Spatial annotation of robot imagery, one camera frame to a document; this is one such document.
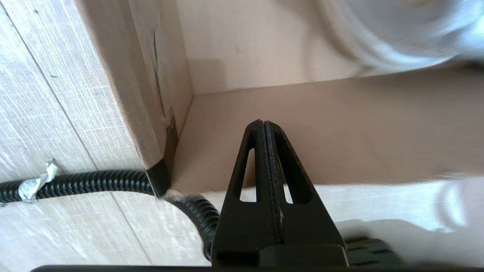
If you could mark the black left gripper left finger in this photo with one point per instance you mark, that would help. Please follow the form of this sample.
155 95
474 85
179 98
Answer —
242 234

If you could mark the brown cardboard shoe box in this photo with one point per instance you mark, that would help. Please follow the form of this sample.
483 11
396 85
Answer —
340 124

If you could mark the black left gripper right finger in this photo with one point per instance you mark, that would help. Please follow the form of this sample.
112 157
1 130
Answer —
310 226

